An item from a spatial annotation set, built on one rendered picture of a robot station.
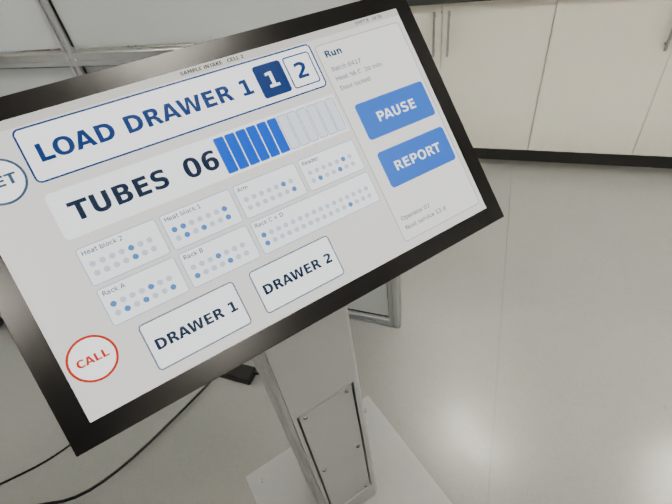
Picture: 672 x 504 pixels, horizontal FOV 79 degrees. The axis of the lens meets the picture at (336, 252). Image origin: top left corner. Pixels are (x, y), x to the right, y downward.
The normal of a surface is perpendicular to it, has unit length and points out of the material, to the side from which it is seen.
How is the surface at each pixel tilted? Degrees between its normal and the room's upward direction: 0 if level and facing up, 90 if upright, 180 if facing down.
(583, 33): 90
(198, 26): 90
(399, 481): 5
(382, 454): 5
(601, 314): 0
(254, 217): 50
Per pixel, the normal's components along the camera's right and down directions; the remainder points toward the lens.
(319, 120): 0.32, -0.10
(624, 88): -0.33, 0.65
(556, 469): -0.11, -0.75
